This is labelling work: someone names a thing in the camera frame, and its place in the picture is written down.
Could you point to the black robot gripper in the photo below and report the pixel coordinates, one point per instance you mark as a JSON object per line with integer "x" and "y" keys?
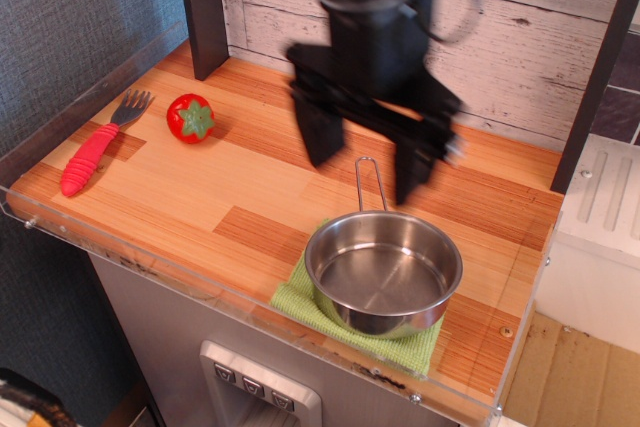
{"x": 373, "y": 73}

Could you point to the stainless steel pot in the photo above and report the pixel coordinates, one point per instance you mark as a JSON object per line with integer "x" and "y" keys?
{"x": 381, "y": 273}

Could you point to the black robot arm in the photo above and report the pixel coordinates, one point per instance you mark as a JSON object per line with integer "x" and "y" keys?
{"x": 373, "y": 74}

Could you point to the green towel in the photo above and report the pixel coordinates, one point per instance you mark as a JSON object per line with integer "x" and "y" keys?
{"x": 295, "y": 299}

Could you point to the red toy tomato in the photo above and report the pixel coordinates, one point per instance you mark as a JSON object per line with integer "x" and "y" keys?
{"x": 190, "y": 118}

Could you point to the grey toy cabinet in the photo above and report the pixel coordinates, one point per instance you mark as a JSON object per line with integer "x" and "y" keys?
{"x": 165, "y": 329}

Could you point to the silver dispenser button panel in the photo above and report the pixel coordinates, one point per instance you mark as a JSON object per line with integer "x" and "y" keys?
{"x": 242, "y": 389}

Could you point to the dark left shelf post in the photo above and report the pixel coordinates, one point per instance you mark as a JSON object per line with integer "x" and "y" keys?
{"x": 207, "y": 35}

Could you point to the dark shelf post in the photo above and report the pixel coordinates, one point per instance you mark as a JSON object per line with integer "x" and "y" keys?
{"x": 207, "y": 35}
{"x": 611, "y": 45}

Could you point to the red handled fork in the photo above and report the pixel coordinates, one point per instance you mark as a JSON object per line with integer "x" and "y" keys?
{"x": 81, "y": 167}

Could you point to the dark right shelf post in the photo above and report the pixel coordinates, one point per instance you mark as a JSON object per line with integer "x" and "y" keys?
{"x": 611, "y": 45}

